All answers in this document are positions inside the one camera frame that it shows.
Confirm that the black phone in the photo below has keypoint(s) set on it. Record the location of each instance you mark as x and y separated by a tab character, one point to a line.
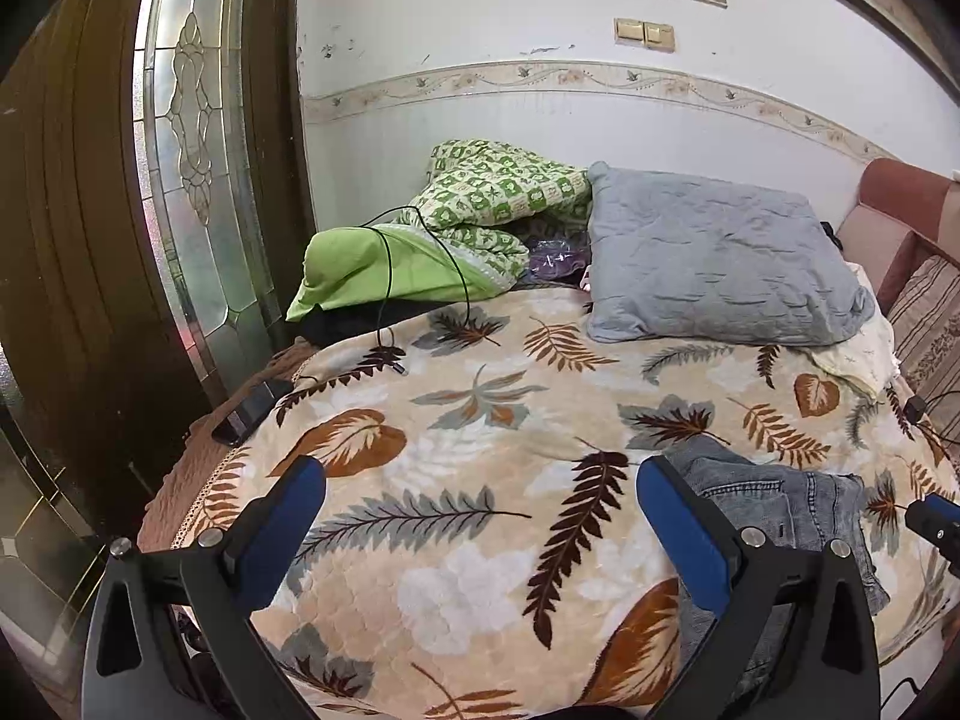
251	411

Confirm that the cream twig print pillow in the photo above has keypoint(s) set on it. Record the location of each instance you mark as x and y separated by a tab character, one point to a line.
862	356

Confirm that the grey quilted pillow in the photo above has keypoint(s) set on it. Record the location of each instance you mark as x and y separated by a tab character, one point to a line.
712	262

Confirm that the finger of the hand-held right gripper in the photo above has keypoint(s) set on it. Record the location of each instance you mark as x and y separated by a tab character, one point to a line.
934	521

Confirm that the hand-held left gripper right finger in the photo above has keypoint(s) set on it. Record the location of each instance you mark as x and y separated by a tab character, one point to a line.
686	532

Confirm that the black clip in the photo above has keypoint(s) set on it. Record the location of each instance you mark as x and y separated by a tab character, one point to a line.
827	232

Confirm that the grey-blue denim pants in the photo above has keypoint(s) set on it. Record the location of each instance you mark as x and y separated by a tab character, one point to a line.
787	502

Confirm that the leaf print blanket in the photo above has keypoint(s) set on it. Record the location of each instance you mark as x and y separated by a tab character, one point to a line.
480	465

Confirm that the black charger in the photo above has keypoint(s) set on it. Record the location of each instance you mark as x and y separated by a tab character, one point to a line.
915	410

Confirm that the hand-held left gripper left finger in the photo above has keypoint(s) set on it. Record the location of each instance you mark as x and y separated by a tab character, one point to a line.
281	532

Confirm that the green patterned quilt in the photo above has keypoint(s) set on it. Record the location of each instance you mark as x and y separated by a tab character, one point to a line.
495	187

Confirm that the dark cloth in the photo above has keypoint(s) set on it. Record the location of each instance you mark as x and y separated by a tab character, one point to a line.
337	326

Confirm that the purple plastic bag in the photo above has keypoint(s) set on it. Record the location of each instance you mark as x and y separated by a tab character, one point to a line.
559	262

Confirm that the beige light switch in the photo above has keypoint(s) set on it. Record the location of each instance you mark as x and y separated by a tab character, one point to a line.
643	34

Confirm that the wooden door with glass pane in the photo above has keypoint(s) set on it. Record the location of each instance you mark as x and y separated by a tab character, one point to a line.
75	240

